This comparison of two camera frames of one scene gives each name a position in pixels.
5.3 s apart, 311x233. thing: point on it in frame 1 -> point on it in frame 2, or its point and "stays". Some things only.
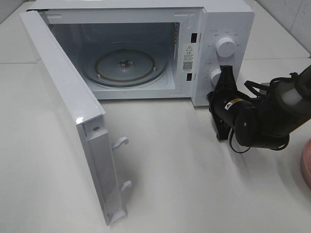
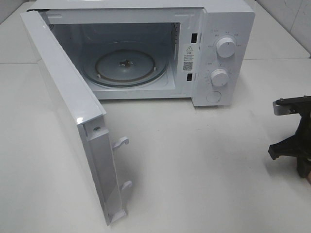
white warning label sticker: x=188 y=58 stays
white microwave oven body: x=156 y=50 stays
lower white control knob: x=215 y=74 stays
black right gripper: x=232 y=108 -> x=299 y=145
